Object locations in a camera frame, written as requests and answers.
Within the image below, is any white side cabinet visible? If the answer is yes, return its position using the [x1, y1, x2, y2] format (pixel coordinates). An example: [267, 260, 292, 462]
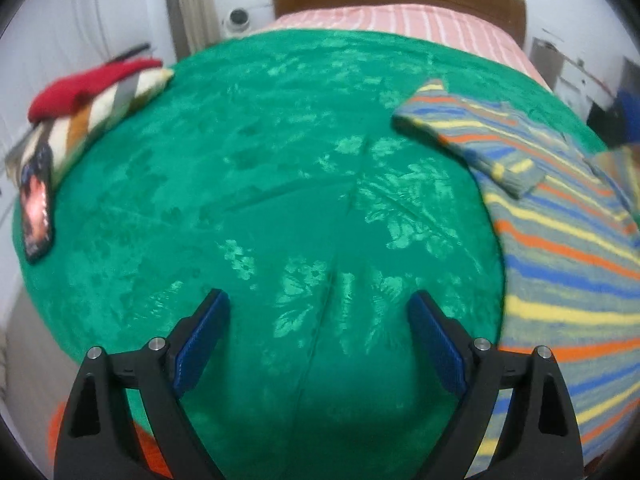
[529, 38, 614, 122]

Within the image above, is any beige curtain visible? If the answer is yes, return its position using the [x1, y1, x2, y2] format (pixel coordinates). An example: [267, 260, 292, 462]
[166, 0, 221, 61]

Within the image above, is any pink striped bed sheet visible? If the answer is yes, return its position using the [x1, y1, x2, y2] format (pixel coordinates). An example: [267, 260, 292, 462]
[261, 3, 549, 89]

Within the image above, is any orange garment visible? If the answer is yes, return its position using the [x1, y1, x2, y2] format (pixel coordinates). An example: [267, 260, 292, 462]
[47, 402, 172, 479]

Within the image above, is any multicolour striped knit sweater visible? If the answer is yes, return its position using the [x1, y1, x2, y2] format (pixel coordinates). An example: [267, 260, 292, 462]
[394, 79, 639, 460]

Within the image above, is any green floral blanket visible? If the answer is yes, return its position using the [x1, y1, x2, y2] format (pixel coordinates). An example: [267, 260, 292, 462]
[23, 30, 602, 479]

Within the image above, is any red folded garment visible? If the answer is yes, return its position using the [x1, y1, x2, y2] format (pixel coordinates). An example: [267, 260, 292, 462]
[27, 58, 163, 124]

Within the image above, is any black blue clothes pile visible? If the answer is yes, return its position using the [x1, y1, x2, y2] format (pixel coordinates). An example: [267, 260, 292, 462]
[587, 90, 640, 148]

